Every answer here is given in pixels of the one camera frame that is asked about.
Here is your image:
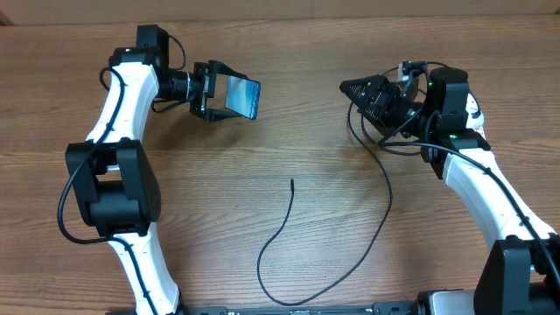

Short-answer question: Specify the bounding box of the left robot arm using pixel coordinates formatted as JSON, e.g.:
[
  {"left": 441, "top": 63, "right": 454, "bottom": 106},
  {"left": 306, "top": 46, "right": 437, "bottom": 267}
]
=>
[{"left": 61, "top": 46, "right": 261, "bottom": 314}]

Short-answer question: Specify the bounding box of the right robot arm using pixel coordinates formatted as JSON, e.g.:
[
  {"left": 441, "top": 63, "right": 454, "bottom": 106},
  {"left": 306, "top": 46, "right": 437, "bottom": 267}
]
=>
[{"left": 339, "top": 61, "right": 559, "bottom": 314}]

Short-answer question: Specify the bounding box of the Samsung Galaxy smartphone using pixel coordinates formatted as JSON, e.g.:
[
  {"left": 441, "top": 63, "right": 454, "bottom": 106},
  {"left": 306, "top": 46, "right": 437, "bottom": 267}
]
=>
[{"left": 225, "top": 76, "right": 261, "bottom": 120}]

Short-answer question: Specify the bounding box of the black USB charging cable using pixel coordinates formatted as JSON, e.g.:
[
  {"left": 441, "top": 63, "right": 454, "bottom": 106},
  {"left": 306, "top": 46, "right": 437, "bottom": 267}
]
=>
[{"left": 256, "top": 61, "right": 456, "bottom": 307}]

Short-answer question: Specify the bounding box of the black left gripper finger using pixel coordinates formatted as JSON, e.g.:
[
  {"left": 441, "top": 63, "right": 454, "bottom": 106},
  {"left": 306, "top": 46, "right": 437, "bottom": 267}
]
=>
[
  {"left": 204, "top": 108, "right": 242, "bottom": 123},
  {"left": 209, "top": 60, "right": 248, "bottom": 79}
]

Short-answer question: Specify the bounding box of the white power strip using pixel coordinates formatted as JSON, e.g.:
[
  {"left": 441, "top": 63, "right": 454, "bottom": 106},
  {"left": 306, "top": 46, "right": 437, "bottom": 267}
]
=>
[{"left": 465, "top": 90, "right": 486, "bottom": 139}]

